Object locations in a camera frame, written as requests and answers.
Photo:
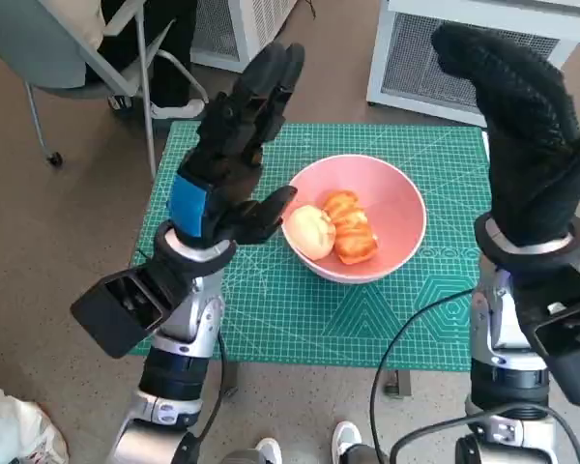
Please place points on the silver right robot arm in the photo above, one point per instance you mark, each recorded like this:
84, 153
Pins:
498, 328

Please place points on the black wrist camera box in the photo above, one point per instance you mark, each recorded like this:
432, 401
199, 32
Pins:
565, 333
121, 309

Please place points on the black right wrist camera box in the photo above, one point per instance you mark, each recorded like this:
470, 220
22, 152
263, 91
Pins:
565, 333

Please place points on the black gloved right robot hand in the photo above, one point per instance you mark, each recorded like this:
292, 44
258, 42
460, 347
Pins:
527, 145

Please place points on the long braided toy bread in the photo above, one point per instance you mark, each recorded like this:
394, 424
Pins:
353, 232

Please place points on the white plastic bag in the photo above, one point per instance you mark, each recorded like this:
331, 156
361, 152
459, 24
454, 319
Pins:
14, 430

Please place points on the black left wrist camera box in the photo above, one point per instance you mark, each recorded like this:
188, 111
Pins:
121, 309

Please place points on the person with white shoes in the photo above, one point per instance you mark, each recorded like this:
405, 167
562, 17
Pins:
345, 435

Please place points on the round toy bread bun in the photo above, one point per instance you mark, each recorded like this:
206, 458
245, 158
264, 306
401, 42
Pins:
311, 232

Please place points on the narrow white mesh-front cabinet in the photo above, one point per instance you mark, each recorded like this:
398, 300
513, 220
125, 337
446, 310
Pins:
237, 29

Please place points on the seated person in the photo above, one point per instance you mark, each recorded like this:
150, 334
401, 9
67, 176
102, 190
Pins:
169, 58

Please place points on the black table leg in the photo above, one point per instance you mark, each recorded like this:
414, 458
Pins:
228, 382
398, 384

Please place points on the green cutting mat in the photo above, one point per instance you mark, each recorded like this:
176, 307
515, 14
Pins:
270, 309

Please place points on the grey chair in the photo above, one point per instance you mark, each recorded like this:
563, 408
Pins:
29, 43

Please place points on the wide white mesh-front cabinet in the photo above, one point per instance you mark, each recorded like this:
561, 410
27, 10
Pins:
415, 63

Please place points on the black left robot hand blue tape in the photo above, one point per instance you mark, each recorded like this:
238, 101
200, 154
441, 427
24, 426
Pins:
232, 145

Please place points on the pink bowl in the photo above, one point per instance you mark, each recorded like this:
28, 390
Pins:
396, 208

